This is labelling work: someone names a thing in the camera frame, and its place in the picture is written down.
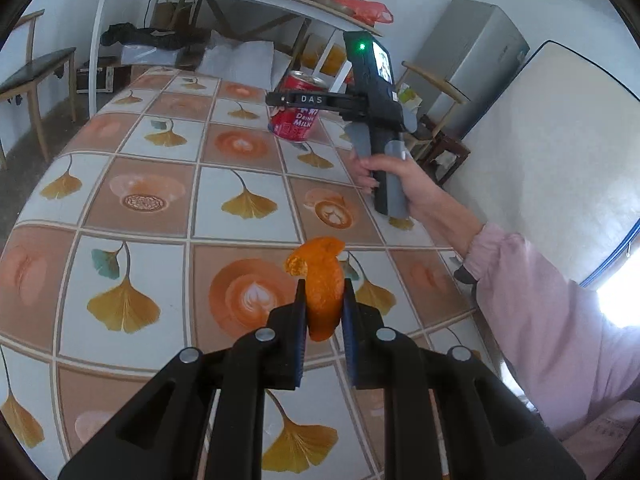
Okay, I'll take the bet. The patterned tablecloth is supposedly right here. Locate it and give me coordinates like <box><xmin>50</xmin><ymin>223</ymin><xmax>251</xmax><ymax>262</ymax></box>
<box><xmin>1</xmin><ymin>67</ymin><xmax>487</xmax><ymax>479</ymax></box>

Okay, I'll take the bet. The dark wooden stool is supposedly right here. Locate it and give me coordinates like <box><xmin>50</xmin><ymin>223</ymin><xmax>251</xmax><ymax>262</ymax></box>
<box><xmin>416</xmin><ymin>118</ymin><xmax>471</xmax><ymax>188</ymax></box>

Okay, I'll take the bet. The orange plastic bag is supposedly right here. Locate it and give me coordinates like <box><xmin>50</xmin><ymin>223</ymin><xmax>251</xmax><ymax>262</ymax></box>
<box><xmin>333</xmin><ymin>0</ymin><xmax>394</xmax><ymax>27</ymax></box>

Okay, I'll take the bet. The pink right sleeve forearm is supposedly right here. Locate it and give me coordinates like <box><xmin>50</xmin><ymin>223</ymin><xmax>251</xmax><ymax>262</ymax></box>
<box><xmin>418</xmin><ymin>186</ymin><xmax>640</xmax><ymax>480</ymax></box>

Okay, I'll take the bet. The white mattress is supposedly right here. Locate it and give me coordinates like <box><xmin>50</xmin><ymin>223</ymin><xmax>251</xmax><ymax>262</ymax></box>
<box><xmin>445</xmin><ymin>41</ymin><xmax>639</xmax><ymax>282</ymax></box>

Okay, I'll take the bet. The wooden chair black seat right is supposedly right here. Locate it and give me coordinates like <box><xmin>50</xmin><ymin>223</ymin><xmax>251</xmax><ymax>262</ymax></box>
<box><xmin>394</xmin><ymin>60</ymin><xmax>471</xmax><ymax>162</ymax></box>

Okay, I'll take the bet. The orange peel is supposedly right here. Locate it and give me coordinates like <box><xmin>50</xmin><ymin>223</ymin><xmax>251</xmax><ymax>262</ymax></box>
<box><xmin>284</xmin><ymin>236</ymin><xmax>345</xmax><ymax>342</ymax></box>

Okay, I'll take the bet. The red drink can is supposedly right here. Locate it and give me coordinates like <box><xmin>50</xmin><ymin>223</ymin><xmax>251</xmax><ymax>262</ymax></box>
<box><xmin>269</xmin><ymin>70</ymin><xmax>328</xmax><ymax>142</ymax></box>

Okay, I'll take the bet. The wooden chair by door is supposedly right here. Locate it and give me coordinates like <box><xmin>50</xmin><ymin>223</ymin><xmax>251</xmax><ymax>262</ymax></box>
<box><xmin>1</xmin><ymin>9</ymin><xmax>77</xmax><ymax>162</ymax></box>

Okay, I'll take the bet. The person's right hand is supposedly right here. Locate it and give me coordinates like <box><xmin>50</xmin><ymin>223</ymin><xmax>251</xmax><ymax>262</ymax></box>
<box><xmin>348</xmin><ymin>151</ymin><xmax>449</xmax><ymax>219</ymax></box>

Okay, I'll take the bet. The grey refrigerator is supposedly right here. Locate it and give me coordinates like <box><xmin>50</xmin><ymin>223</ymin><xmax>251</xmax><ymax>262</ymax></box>
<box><xmin>411</xmin><ymin>0</ymin><xmax>529</xmax><ymax>139</ymax></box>

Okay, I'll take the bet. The yellow plastic bag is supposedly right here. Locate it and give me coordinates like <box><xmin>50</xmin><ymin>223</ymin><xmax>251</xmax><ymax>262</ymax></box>
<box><xmin>301</xmin><ymin>41</ymin><xmax>350</xmax><ymax>79</ymax></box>

